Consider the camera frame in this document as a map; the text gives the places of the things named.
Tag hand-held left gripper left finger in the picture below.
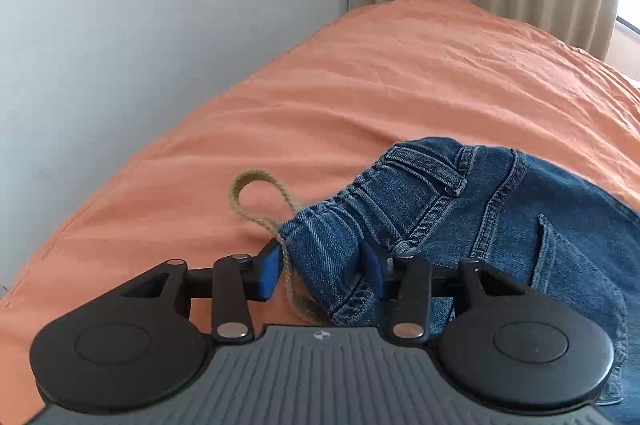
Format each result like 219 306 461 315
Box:
116 239 285 342

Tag blue denim pants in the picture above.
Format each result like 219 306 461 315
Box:
229 136 640 407

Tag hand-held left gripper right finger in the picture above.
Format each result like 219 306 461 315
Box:
361 240 527 339

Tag orange bed sheet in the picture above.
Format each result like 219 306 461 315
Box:
0 0 640 425

